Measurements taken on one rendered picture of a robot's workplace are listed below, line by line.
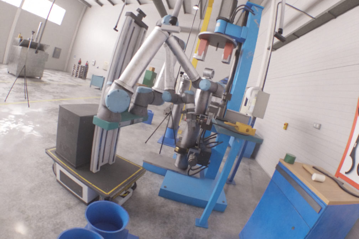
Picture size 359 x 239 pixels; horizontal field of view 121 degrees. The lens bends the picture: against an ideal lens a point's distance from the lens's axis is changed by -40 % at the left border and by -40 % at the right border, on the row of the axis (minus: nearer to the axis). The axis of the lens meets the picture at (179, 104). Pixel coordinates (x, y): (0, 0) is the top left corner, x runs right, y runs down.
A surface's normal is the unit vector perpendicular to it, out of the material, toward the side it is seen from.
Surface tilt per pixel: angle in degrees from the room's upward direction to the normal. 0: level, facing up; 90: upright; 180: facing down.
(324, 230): 90
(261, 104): 90
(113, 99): 95
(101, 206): 62
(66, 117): 90
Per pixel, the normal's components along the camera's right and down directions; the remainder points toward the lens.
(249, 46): -0.11, 0.07
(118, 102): 0.40, 0.29
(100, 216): 0.65, 0.26
